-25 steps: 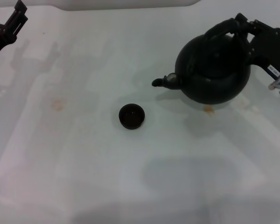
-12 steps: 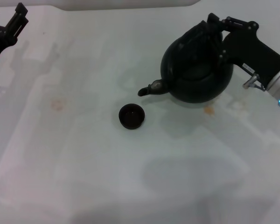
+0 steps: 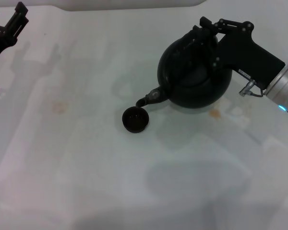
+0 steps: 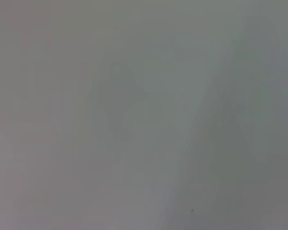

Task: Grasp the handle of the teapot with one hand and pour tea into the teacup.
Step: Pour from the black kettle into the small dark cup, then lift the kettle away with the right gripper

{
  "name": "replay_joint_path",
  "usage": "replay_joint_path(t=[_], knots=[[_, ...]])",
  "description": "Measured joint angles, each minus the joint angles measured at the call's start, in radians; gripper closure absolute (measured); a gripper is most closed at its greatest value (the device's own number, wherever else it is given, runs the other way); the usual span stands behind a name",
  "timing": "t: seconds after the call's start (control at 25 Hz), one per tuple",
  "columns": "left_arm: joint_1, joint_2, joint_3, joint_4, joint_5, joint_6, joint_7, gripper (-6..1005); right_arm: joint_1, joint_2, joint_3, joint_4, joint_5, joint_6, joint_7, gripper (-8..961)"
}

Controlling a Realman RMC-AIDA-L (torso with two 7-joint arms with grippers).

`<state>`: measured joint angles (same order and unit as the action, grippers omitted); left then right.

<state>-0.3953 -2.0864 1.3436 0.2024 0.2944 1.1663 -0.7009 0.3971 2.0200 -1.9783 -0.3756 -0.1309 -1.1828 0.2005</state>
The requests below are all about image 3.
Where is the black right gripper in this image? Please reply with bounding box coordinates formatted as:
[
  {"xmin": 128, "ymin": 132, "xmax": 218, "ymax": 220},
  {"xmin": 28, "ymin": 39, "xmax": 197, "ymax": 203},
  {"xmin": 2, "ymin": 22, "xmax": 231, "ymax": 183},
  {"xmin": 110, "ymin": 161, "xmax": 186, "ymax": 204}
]
[{"xmin": 193, "ymin": 16, "xmax": 287, "ymax": 87}]

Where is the black round teapot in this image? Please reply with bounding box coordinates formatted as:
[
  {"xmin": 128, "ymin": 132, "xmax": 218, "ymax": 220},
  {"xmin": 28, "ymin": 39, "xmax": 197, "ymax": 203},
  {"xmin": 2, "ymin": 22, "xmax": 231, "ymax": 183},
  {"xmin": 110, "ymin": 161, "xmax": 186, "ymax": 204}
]
[{"xmin": 135, "ymin": 25, "xmax": 233, "ymax": 110}]

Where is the small dark teacup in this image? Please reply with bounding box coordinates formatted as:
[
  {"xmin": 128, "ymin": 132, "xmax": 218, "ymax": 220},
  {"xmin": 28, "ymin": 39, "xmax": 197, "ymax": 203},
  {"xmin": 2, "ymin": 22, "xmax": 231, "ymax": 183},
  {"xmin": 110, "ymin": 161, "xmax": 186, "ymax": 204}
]
[{"xmin": 121, "ymin": 106, "xmax": 150, "ymax": 134}]

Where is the grey right wrist cable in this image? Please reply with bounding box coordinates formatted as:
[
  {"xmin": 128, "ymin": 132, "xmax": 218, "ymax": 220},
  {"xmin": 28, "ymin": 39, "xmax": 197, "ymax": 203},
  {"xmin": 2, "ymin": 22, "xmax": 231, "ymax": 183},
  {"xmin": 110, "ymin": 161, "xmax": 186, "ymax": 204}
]
[{"xmin": 238, "ymin": 80, "xmax": 267, "ymax": 98}]

